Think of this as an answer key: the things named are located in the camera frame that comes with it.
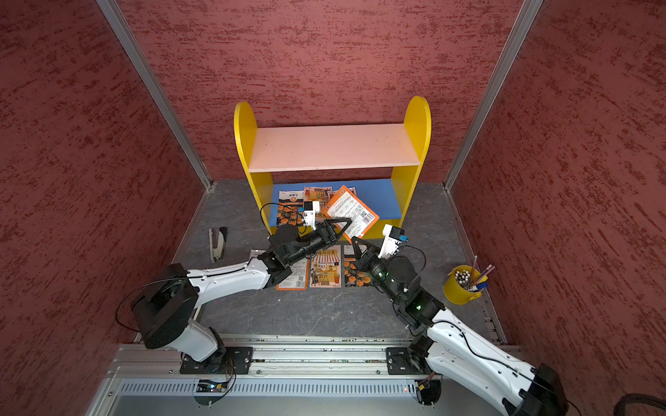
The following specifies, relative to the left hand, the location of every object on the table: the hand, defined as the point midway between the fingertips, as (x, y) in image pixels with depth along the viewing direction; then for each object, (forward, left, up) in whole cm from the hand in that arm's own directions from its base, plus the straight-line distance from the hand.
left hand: (351, 228), depth 72 cm
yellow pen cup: (-10, -35, -16) cm, 40 cm away
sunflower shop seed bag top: (+1, +9, -28) cm, 29 cm away
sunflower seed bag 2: (+10, +2, +2) cm, 11 cm away
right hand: (-4, +1, -2) cm, 5 cm away
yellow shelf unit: (+48, -6, -25) cm, 55 cm away
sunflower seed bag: (+24, +12, -12) cm, 30 cm away
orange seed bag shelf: (+3, -3, +2) cm, 5 cm away
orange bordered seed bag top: (-5, +18, -26) cm, 32 cm away
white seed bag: (+7, +36, -27) cm, 45 cm away
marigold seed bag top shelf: (-3, -2, -27) cm, 27 cm away
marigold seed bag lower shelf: (+18, +23, -14) cm, 32 cm away
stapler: (+9, +51, -25) cm, 57 cm away
